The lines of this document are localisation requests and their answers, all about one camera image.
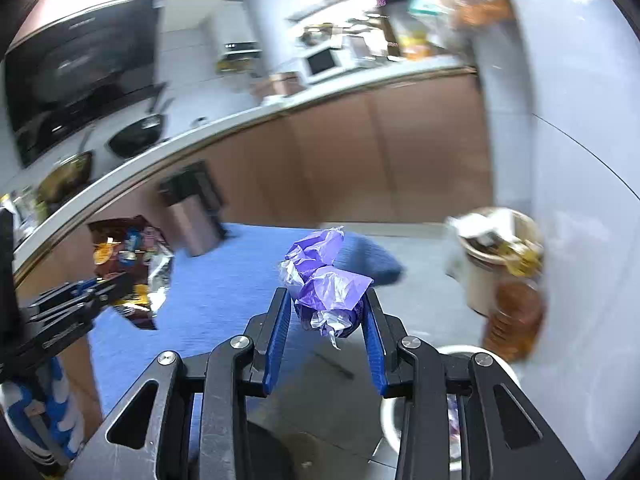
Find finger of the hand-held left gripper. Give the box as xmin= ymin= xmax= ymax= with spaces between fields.
xmin=30 ymin=274 xmax=136 ymax=318
xmin=25 ymin=285 xmax=136 ymax=356

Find amber oil bottle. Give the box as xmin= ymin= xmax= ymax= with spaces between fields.
xmin=482 ymin=277 xmax=548 ymax=363

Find blue white striped cloth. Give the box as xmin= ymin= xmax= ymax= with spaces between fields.
xmin=0 ymin=357 xmax=86 ymax=468

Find black range hood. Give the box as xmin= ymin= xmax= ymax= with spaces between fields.
xmin=2 ymin=0 xmax=168 ymax=168

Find copper coloured pot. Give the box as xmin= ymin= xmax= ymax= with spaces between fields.
xmin=270 ymin=72 xmax=306 ymax=98

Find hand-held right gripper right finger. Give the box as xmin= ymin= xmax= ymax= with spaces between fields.
xmin=361 ymin=290 xmax=586 ymax=480

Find beige full waste bin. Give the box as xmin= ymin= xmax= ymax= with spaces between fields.
xmin=445 ymin=207 xmax=546 ymax=318

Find white round bin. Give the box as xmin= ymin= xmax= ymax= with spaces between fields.
xmin=380 ymin=344 xmax=523 ymax=473

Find rose gold pedal bin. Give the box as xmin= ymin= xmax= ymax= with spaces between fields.
xmin=159 ymin=160 xmax=228 ymax=258

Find brown kitchen base cabinet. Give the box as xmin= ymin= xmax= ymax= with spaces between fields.
xmin=12 ymin=72 xmax=496 ymax=421

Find black wok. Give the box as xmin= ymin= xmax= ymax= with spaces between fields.
xmin=105 ymin=97 xmax=173 ymax=158

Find white microwave oven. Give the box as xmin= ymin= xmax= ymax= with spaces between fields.
xmin=297 ymin=42 xmax=358 ymax=86

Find frying pan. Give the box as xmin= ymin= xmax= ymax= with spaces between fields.
xmin=37 ymin=127 xmax=98 ymax=203

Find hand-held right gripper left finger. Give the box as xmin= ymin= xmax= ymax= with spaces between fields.
xmin=70 ymin=287 xmax=293 ymax=480

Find blue fluffy mat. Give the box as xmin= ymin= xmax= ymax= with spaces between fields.
xmin=87 ymin=222 xmax=406 ymax=461

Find purple wrapper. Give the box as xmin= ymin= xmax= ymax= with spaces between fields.
xmin=277 ymin=226 xmax=375 ymax=351

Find dark printed snack bag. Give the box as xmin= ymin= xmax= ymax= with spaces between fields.
xmin=87 ymin=215 xmax=176 ymax=332

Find white water heater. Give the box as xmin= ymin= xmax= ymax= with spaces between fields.
xmin=212 ymin=2 xmax=263 ymax=58

